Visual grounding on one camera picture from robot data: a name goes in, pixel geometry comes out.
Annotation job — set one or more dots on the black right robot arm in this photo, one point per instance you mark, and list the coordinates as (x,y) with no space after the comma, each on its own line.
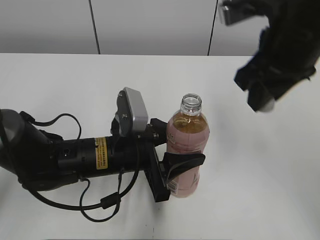
(287,12)

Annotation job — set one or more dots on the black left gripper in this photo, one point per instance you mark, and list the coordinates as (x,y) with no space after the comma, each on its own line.
(126,153)

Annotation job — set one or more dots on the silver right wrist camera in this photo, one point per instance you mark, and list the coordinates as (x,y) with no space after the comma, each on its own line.
(232,13)

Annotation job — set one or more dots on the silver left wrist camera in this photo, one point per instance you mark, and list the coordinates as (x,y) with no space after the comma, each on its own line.
(131,113)

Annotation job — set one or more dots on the pink label oolong tea bottle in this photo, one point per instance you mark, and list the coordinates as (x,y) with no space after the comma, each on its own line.
(187,132)

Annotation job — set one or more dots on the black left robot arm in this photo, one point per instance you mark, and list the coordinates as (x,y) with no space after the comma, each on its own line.
(44,161)

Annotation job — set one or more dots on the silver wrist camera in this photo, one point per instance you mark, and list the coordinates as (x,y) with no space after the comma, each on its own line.
(131,113)
(232,13)

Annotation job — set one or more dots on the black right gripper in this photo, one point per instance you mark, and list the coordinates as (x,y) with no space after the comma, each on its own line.
(286,56)

